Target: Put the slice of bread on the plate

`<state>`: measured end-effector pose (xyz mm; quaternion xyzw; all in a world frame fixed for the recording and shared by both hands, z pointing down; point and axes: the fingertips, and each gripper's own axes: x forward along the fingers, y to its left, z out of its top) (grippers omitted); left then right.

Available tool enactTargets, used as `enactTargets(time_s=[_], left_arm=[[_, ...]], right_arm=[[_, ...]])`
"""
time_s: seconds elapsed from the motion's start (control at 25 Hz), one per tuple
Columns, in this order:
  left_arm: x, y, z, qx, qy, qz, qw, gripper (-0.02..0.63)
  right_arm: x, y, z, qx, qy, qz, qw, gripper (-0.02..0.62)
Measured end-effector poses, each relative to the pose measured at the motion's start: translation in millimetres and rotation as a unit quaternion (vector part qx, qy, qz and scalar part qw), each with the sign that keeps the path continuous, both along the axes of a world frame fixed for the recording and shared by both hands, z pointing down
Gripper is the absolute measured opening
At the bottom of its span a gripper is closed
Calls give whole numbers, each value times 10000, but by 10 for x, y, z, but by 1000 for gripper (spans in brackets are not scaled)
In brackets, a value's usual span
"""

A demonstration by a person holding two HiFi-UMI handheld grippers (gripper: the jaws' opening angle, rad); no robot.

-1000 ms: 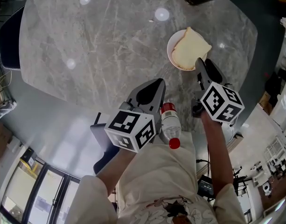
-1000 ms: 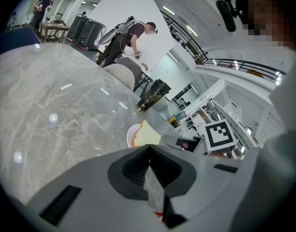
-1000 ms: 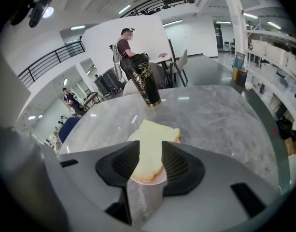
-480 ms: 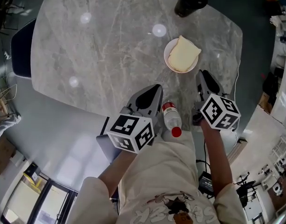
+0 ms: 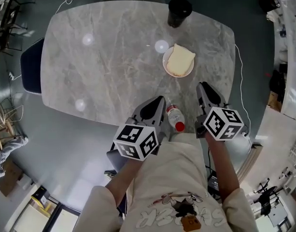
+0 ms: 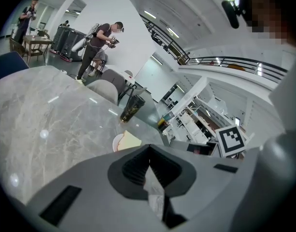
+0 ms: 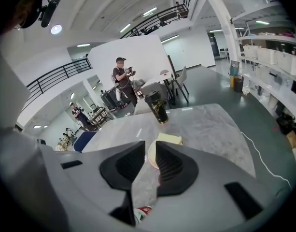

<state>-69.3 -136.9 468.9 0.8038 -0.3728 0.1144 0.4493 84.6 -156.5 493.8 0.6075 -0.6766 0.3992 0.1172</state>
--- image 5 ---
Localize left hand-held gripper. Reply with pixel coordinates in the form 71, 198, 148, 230
113, 96, 168, 162

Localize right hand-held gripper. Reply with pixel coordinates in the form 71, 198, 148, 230
195, 82, 249, 142

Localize pale yellow bread slice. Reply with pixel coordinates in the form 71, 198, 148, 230
166, 43, 196, 77

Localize white round plate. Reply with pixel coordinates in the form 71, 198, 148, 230
162, 46, 195, 78

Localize person's left forearm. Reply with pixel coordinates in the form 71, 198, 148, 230
104, 158, 145, 210

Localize person's right forearm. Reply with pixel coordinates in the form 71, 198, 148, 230
205, 133, 242, 204

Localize clear bottle red cap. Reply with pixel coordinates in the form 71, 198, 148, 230
166, 104, 186, 132

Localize person's cream printed shirt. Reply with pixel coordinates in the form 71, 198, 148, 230
74, 133, 259, 232

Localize black bag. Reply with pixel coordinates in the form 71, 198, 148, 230
269, 69, 286, 99

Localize black electronic box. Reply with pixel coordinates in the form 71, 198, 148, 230
207, 170, 223, 200

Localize black tumbler cup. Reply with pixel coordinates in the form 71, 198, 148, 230
167, 0, 193, 29

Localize white shelving unit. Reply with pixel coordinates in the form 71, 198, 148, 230
266, 0, 296, 120

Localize black yellow bin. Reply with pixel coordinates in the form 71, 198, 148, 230
258, 0, 281, 13

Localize black office chair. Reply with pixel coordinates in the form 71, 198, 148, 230
253, 177, 281, 218

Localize blue chair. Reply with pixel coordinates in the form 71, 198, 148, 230
20, 37, 45, 95

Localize black yellow box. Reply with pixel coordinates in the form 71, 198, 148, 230
30, 186, 52, 215

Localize light wooden chair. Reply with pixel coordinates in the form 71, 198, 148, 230
0, 98, 25, 150

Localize grey clothing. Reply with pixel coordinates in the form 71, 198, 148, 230
0, 137, 29, 177

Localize flat cardboard box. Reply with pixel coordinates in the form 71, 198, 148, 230
0, 158, 24, 198

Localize dark wooden chair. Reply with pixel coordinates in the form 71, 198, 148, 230
0, 0, 35, 57

